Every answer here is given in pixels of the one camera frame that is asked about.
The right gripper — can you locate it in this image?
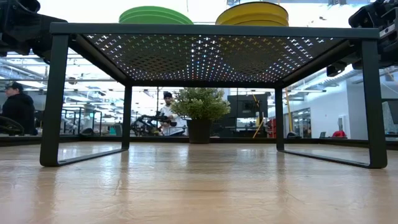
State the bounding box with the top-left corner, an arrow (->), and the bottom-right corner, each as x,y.
326,0 -> 398,78

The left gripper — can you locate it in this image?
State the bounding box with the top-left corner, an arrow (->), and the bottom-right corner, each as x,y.
0,12 -> 68,65

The yellow patterned mini bowl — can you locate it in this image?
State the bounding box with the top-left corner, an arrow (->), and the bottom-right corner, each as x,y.
217,15 -> 289,27
216,8 -> 289,23
215,1 -> 289,17

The grey leaning panel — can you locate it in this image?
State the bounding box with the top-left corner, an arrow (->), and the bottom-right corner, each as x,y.
381,101 -> 398,134

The person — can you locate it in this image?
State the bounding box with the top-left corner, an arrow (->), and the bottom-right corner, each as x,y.
0,81 -> 39,136
158,91 -> 188,137

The large black display screen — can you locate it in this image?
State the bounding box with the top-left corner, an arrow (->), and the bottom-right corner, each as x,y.
226,93 -> 269,118

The black perforated metal shelf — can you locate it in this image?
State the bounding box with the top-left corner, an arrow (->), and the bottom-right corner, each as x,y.
39,22 -> 388,169

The artificial plant in black pot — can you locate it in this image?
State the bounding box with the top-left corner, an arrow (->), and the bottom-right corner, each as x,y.
169,86 -> 231,144

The yellow hanging cable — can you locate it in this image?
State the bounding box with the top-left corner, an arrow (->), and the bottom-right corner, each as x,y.
285,88 -> 294,133

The thin yellow cable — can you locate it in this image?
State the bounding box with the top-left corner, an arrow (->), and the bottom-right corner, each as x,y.
250,90 -> 266,138

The black aluminium table frame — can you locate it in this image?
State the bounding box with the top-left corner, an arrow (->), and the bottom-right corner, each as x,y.
0,134 -> 398,149

